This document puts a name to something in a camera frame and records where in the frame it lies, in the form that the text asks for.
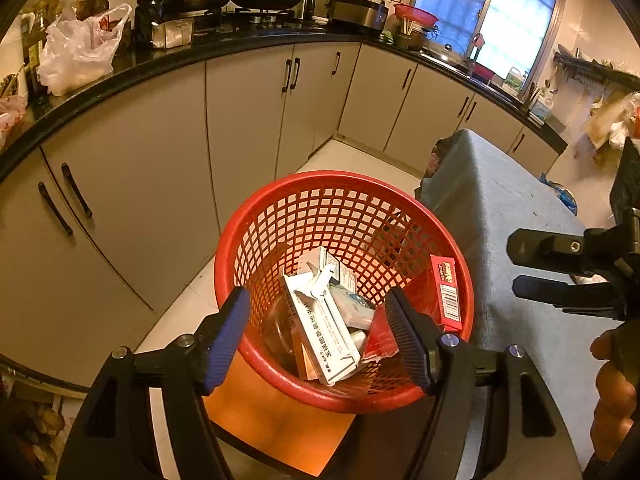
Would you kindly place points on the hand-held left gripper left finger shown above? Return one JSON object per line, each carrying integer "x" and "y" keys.
{"x": 227, "y": 340}

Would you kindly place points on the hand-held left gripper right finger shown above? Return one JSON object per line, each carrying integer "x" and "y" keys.
{"x": 407, "y": 345}

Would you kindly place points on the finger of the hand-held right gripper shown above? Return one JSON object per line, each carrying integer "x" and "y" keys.
{"x": 540, "y": 247}
{"x": 550, "y": 290}

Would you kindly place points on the clear plastic bag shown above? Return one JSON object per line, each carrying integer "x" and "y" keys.
{"x": 275, "y": 330}

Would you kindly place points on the white blue packet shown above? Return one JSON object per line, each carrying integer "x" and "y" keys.
{"x": 355, "y": 307}

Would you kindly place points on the small red box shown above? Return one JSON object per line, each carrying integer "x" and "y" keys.
{"x": 445, "y": 285}

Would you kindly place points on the white printed medicine box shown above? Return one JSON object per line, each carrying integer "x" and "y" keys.
{"x": 325, "y": 335}

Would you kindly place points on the red plastic basket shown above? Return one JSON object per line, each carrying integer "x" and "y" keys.
{"x": 310, "y": 200}

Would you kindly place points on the person's right hand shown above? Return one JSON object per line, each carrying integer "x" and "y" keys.
{"x": 612, "y": 390}

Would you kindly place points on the blue plastic bag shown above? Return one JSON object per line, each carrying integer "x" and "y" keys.
{"x": 565, "y": 197}

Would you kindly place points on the orange stool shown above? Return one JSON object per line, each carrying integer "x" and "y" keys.
{"x": 280, "y": 435}

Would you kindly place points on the white green carton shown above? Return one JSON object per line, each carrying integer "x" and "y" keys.
{"x": 540, "y": 109}

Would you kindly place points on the hanging plastic bags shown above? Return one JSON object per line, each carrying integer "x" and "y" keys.
{"x": 615, "y": 120}

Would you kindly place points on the green label bottle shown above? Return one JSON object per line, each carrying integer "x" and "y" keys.
{"x": 514, "y": 80}

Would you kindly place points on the red basin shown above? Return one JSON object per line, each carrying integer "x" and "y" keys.
{"x": 484, "y": 71}

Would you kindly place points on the beige lower kitchen cabinets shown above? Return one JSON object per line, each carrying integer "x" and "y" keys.
{"x": 125, "y": 160}

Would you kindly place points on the sink faucet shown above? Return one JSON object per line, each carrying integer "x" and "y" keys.
{"x": 476, "y": 47}

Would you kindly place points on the glass pot lid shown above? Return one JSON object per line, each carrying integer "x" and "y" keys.
{"x": 445, "y": 52}

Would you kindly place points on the kitchen window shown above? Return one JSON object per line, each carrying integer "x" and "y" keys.
{"x": 515, "y": 20}

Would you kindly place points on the chopstick holder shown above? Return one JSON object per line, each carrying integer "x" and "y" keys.
{"x": 406, "y": 35}

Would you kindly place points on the red colander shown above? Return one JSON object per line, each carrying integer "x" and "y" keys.
{"x": 415, "y": 12}

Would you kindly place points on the black kitchen countertop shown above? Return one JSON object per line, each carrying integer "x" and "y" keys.
{"x": 200, "y": 42}

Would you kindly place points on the rice cooker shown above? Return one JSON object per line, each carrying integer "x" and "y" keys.
{"x": 355, "y": 12}

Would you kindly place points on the pink plastic bag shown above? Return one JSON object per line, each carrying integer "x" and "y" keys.
{"x": 11, "y": 120}

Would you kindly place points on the square metal container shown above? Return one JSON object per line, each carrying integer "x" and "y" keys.
{"x": 172, "y": 34}

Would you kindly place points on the white plastic bag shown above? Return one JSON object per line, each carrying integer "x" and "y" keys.
{"x": 75, "y": 55}

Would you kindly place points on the gas stove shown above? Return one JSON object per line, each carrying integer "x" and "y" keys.
{"x": 280, "y": 19}

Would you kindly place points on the dark sauce bottle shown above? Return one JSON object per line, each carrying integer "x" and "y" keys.
{"x": 150, "y": 10}

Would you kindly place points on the black wall rack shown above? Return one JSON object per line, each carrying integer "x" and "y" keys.
{"x": 590, "y": 67}

